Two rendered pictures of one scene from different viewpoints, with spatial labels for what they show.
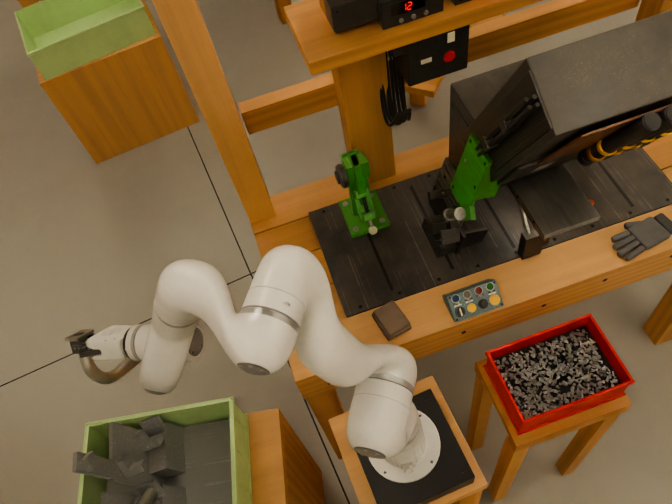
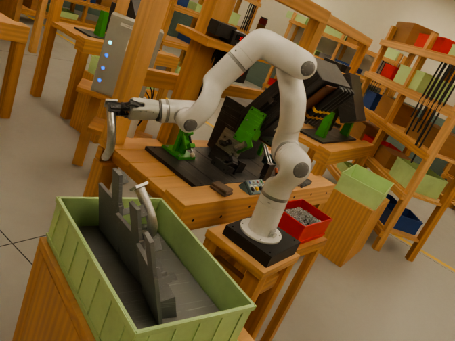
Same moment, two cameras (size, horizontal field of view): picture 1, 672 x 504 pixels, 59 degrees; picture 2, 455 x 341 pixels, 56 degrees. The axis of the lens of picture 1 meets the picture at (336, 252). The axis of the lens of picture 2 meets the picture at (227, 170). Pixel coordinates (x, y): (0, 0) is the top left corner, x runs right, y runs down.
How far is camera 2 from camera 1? 1.69 m
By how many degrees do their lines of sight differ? 52
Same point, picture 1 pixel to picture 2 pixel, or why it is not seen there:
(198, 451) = not seen: hidden behind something
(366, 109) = (193, 92)
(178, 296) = (268, 37)
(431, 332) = (242, 197)
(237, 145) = (139, 78)
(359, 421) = (296, 151)
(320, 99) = (168, 81)
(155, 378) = (208, 105)
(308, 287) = not seen: hidden behind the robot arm
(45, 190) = not seen: outside the picture
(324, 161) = (55, 189)
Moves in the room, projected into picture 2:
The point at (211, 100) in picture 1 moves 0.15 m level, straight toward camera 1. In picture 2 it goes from (147, 42) to (168, 53)
